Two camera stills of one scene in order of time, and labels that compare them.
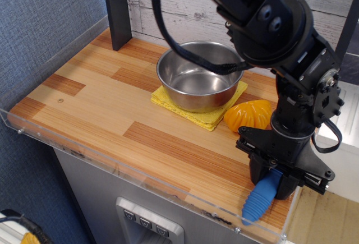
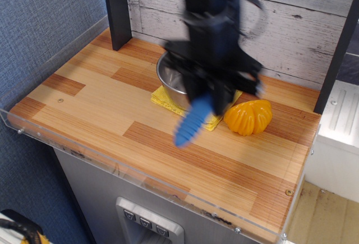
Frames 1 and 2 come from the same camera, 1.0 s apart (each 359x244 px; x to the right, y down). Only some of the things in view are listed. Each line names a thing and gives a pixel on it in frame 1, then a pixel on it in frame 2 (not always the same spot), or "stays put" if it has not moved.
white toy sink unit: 337,144 stays put
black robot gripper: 289,151 → 212,61
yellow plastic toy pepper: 255,114 stays put
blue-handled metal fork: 261,196 → 194,117
